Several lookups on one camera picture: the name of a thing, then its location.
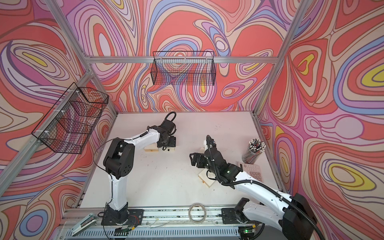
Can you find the black wire basket back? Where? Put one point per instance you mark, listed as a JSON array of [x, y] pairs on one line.
[[190, 68]]

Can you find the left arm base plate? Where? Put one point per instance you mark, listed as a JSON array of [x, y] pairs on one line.
[[111, 217]]

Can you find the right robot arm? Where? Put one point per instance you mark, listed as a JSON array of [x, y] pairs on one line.
[[292, 215]]

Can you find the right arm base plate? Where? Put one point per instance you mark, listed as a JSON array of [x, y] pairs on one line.
[[229, 217]]

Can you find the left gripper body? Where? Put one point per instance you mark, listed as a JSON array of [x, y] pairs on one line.
[[170, 142]]

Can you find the cream drawer jewelry box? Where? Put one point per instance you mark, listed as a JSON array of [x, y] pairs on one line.
[[152, 148]]

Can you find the cup of pencils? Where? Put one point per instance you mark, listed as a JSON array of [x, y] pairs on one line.
[[253, 151]]

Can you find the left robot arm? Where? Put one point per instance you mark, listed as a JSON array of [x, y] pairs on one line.
[[119, 159]]

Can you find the black wire basket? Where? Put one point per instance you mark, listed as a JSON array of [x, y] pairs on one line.
[[190, 68], [73, 123]]

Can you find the white stapler tool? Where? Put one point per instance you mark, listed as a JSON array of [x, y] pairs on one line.
[[85, 223]]

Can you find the cream jewelry box front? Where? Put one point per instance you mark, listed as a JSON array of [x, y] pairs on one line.
[[207, 178]]

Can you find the black wire basket left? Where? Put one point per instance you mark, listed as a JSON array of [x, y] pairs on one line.
[[73, 123]]

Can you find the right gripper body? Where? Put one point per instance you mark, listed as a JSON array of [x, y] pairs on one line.
[[203, 163]]

